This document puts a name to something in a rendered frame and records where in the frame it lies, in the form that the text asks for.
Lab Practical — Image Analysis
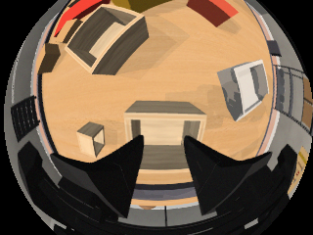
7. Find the yellow rectangular block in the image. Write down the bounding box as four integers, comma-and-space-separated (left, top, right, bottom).
112, 0, 173, 14

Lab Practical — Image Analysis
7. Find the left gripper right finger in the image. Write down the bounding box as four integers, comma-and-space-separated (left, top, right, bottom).
184, 135, 272, 216

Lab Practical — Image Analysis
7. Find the white open box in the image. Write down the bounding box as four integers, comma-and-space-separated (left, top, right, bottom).
217, 60, 269, 122

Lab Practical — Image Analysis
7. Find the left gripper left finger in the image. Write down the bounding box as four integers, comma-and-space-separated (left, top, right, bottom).
50, 135, 144, 218

